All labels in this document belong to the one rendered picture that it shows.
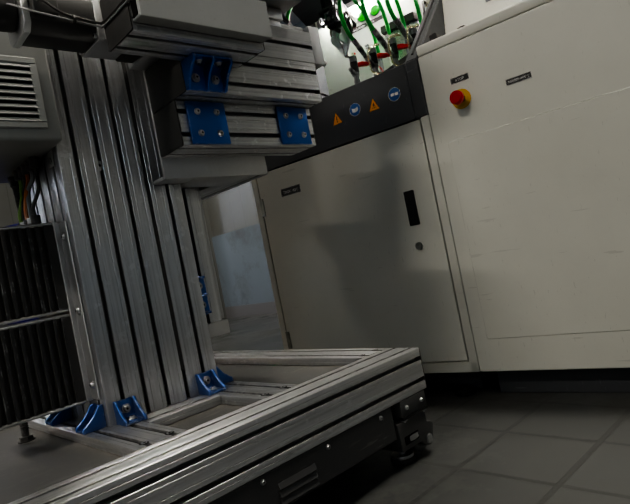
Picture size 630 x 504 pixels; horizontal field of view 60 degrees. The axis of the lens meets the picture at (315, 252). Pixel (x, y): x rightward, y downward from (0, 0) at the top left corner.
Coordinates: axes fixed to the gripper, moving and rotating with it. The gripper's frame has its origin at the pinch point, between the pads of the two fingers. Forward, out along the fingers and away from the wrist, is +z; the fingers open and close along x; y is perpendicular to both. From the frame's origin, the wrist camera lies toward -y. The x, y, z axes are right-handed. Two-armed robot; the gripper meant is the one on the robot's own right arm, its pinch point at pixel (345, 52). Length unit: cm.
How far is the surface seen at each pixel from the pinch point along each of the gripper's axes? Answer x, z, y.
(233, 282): -332, 74, -241
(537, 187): 60, 62, 22
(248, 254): -297, 49, -235
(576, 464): 67, 115, 59
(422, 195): 29, 57, 22
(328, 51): -26.9, -16.9, -31.4
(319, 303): -15, 83, 21
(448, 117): 41, 38, 22
